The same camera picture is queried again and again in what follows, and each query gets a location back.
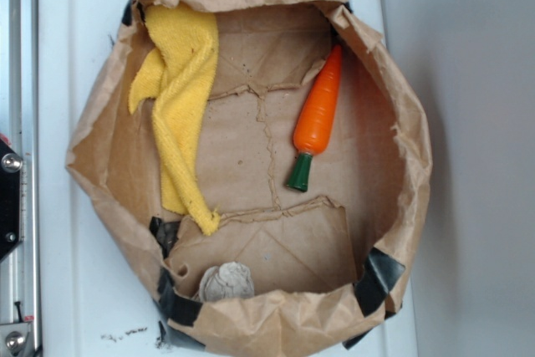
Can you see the orange toy carrot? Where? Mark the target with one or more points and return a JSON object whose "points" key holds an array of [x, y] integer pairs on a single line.
{"points": [[312, 132]]}

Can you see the brown paper bag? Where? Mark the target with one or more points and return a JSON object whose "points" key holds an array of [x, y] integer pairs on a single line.
{"points": [[329, 264]]}

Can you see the yellow cloth towel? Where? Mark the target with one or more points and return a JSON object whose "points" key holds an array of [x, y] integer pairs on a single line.
{"points": [[178, 75]]}

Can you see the crumpled grey paper ball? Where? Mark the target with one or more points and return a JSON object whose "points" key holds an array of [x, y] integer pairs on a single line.
{"points": [[230, 280]]}

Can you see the white plastic tray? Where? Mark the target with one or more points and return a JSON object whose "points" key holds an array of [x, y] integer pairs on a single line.
{"points": [[92, 302]]}

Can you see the black bracket with bolts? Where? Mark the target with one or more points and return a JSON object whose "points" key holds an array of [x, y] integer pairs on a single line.
{"points": [[11, 198]]}

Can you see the metal frame rail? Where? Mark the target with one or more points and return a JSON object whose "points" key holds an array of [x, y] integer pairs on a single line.
{"points": [[21, 329]]}

